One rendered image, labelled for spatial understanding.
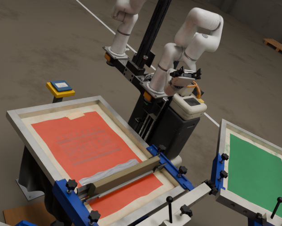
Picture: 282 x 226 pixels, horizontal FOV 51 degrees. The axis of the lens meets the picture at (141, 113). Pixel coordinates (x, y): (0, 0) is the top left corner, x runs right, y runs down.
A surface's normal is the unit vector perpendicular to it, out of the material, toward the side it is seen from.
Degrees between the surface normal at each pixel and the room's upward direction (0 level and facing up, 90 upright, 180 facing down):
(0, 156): 0
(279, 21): 90
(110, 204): 0
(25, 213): 0
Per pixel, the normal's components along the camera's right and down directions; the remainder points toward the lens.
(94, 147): 0.36, -0.77
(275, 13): -0.72, 0.14
